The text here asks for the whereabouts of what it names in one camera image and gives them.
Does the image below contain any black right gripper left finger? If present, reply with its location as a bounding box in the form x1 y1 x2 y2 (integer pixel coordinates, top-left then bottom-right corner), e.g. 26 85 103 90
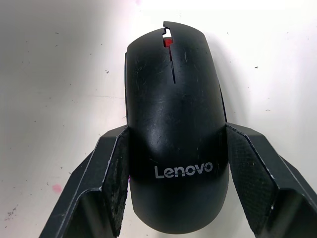
37 126 132 238

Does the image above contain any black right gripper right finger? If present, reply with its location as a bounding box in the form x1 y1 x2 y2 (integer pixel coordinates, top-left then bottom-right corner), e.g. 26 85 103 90
224 121 317 238

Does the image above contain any black Lenovo mouse cover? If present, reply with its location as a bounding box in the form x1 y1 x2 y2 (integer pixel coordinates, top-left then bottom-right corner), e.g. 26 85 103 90
124 21 230 234

